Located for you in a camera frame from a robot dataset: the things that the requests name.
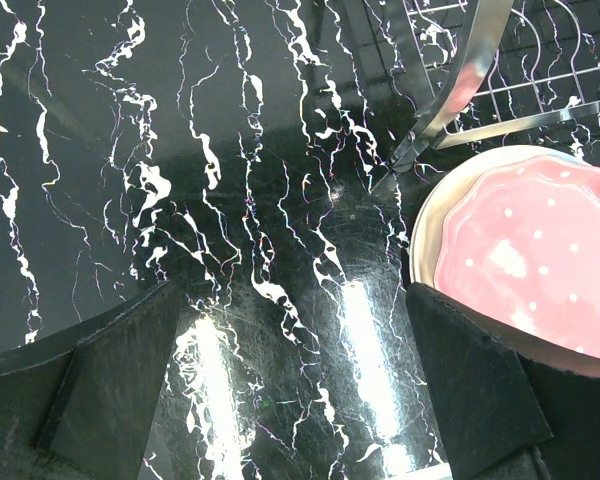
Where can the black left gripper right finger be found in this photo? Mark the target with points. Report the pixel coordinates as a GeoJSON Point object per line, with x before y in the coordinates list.
{"type": "Point", "coordinates": [508, 405]}

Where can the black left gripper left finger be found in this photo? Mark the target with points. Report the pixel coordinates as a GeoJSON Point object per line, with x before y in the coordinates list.
{"type": "Point", "coordinates": [79, 404]}

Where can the pink bottom plate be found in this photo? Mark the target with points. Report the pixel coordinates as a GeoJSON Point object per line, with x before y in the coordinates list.
{"type": "Point", "coordinates": [535, 250]}

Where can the cream and blue leaf plate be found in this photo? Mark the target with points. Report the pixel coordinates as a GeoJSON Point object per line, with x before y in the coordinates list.
{"type": "Point", "coordinates": [430, 230]}

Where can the steel wire dish rack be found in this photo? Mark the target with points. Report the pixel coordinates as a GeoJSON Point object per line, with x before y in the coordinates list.
{"type": "Point", "coordinates": [481, 74]}

